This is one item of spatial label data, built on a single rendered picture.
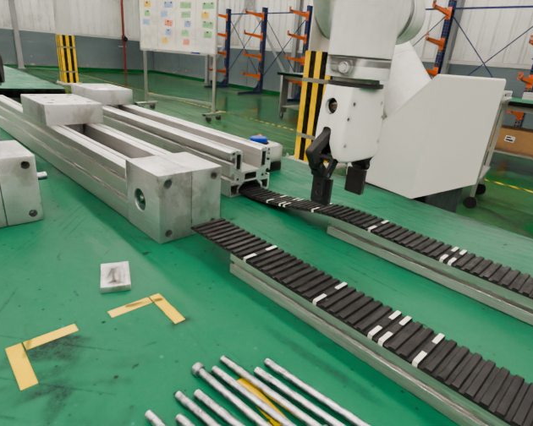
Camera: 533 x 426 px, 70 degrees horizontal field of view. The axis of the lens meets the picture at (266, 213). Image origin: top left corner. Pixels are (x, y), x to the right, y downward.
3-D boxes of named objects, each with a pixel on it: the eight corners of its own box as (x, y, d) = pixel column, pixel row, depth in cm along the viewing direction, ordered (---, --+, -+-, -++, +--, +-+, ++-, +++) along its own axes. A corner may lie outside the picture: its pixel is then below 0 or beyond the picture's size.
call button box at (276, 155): (281, 170, 89) (283, 143, 87) (250, 176, 83) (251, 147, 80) (257, 161, 94) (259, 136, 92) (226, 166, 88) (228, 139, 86)
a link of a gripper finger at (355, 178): (367, 154, 57) (359, 196, 60) (379, 151, 59) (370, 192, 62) (349, 149, 59) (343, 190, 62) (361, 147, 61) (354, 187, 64)
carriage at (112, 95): (134, 113, 111) (132, 89, 108) (95, 115, 104) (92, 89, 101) (109, 106, 121) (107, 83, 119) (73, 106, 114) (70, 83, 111)
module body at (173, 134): (267, 188, 76) (271, 146, 73) (228, 198, 70) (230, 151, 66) (100, 120, 128) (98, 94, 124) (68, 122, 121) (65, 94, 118)
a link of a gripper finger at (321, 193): (322, 162, 50) (315, 210, 53) (337, 160, 52) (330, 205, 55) (304, 157, 52) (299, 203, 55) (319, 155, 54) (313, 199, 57)
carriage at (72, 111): (104, 135, 82) (101, 103, 80) (48, 139, 75) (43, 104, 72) (76, 122, 93) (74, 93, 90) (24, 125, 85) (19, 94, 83)
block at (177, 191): (232, 223, 59) (234, 163, 56) (159, 244, 51) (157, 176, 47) (198, 204, 65) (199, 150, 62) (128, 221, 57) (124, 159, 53)
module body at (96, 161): (186, 208, 64) (186, 157, 60) (128, 221, 57) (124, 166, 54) (36, 123, 115) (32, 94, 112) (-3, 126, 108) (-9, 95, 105)
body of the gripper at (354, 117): (359, 77, 46) (344, 167, 50) (400, 79, 53) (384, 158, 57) (310, 71, 51) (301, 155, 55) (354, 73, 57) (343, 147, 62)
